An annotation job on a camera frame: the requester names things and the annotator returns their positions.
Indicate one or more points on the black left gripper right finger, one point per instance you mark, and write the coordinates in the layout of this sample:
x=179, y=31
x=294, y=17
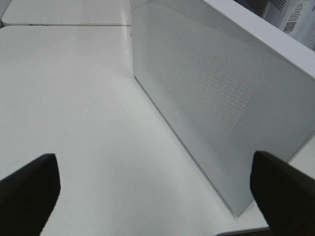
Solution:
x=284, y=195

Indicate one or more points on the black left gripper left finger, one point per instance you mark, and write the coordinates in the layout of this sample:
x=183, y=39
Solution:
x=28, y=197

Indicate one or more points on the white microwave door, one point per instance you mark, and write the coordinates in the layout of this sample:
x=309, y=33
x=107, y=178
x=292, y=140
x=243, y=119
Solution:
x=227, y=82

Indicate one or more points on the white microwave oven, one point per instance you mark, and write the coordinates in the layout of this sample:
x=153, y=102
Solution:
x=296, y=18

